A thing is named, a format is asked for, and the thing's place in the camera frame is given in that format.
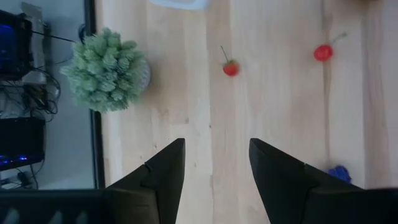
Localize black box with blue glow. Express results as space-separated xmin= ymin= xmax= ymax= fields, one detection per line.
xmin=0 ymin=9 xmax=34 ymax=79

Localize black cable tangle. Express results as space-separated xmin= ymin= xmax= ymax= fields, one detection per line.
xmin=0 ymin=29 xmax=62 ymax=124

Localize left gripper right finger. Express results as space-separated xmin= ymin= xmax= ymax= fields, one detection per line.
xmin=248 ymin=138 xmax=363 ymax=224

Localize clear plastic tupperware container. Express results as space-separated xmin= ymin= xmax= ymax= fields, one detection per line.
xmin=149 ymin=0 xmax=208 ymax=11

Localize green plant in white pot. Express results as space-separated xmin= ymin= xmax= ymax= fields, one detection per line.
xmin=60 ymin=27 xmax=152 ymax=113

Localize purple toy grape bunch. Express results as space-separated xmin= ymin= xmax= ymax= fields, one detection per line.
xmin=326 ymin=165 xmax=353 ymax=185

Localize red cherry with green stem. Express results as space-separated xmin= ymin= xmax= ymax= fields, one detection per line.
xmin=313 ymin=32 xmax=348 ymax=62
xmin=220 ymin=45 xmax=241 ymax=78

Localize grey metal box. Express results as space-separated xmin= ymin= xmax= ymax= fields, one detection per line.
xmin=20 ymin=2 xmax=47 ymax=85

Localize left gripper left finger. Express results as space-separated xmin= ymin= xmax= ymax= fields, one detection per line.
xmin=107 ymin=138 xmax=187 ymax=224

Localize black aluminium table frame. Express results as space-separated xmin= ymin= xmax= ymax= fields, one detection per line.
xmin=83 ymin=0 xmax=106 ymax=190

